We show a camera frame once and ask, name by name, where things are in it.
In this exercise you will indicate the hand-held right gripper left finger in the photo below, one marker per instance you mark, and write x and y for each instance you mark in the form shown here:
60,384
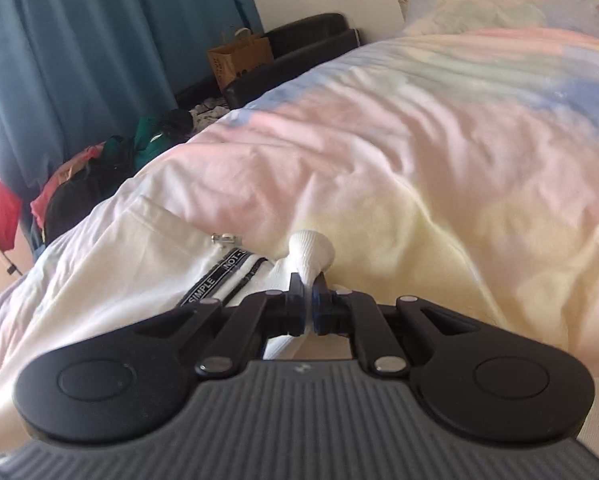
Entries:
296,296

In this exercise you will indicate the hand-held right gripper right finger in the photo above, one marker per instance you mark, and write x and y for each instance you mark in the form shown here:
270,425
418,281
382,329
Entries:
320,300

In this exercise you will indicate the white pants with black band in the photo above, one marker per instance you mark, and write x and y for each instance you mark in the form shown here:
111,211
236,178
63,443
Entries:
144,250

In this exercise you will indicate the pile of colourful clothes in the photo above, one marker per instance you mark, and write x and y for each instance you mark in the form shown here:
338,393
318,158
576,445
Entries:
114,170

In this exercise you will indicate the pastel tie-dye blanket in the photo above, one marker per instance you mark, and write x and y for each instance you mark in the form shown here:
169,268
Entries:
379,160

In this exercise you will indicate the black leather sofa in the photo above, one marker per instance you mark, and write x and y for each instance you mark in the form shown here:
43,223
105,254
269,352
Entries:
299,55

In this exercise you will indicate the brown paper bag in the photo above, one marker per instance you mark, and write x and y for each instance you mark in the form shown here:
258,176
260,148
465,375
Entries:
239,60

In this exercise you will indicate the teal curtain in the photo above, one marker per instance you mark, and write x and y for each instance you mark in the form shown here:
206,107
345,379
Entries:
79,45

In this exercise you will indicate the pastel tie-dye pillow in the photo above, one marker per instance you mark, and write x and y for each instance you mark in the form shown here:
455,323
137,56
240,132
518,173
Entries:
504,7

